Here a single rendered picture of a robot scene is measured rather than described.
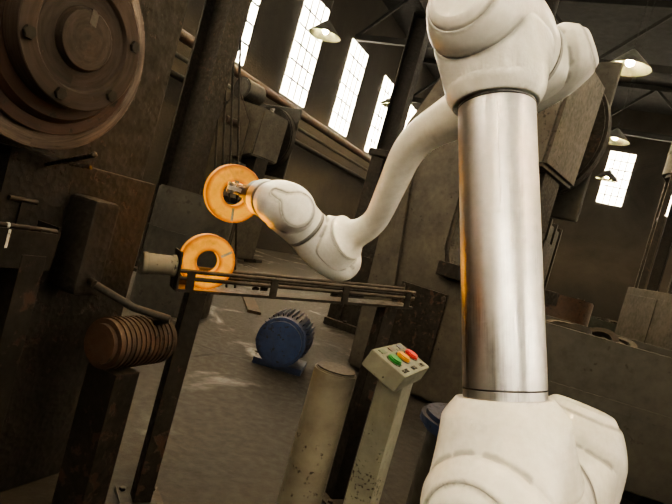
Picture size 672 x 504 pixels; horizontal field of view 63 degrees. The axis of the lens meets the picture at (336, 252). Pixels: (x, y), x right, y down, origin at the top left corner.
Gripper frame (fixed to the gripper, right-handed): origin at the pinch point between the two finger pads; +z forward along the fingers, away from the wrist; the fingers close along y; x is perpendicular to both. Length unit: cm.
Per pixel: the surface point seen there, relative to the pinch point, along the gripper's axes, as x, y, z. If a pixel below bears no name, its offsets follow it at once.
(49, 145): -2.3, -44.5, -6.2
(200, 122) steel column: 42, 86, 396
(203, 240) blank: -16.4, -2.7, 5.3
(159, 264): -25.0, -12.8, 3.8
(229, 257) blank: -19.4, 5.7, 4.9
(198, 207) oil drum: -25, 60, 236
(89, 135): 2.1, -37.0, -0.8
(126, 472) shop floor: -93, -2, 18
